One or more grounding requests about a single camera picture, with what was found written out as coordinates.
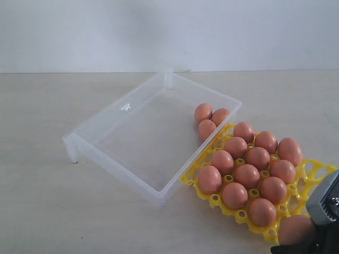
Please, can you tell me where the clear plastic bin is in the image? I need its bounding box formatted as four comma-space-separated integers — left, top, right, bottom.
63, 70, 242, 207

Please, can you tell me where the yellow plastic egg tray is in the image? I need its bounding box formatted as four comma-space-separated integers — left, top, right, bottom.
181, 123, 338, 243

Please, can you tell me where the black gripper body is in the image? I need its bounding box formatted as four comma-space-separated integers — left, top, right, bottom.
291, 222, 338, 254

